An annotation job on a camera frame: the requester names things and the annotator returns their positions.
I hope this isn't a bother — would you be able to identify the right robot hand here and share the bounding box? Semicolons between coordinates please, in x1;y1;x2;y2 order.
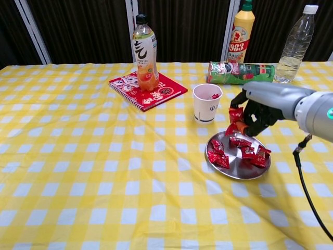
229;81;316;138

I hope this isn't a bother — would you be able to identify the white paper cup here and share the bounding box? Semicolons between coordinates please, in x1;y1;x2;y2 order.
192;83;223;124

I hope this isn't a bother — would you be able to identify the green chips can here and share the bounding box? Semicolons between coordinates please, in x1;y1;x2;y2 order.
207;61;276;87

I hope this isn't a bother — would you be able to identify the clear water bottle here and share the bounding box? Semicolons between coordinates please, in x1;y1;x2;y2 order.
274;4;319;84

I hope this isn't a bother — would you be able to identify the black curtain panel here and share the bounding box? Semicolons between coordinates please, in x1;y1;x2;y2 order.
0;0;44;70
25;0;135;65
240;0;333;63
137;0;232;63

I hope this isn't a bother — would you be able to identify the yellow bottle green cap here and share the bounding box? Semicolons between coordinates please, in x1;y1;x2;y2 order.
228;0;255;65

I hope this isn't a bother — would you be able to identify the round steel plate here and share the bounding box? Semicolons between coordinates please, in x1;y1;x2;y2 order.
204;131;272;180

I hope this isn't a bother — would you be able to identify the red spiral notebook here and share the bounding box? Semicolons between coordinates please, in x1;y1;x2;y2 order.
108;72;188;113

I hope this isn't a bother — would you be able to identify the orange tea drink bottle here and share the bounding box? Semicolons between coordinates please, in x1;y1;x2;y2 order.
132;14;160;92

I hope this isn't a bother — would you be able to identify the yellow white checked tablecloth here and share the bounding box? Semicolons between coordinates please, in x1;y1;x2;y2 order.
0;61;333;250

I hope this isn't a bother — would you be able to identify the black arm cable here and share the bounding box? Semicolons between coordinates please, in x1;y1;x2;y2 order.
292;133;333;242

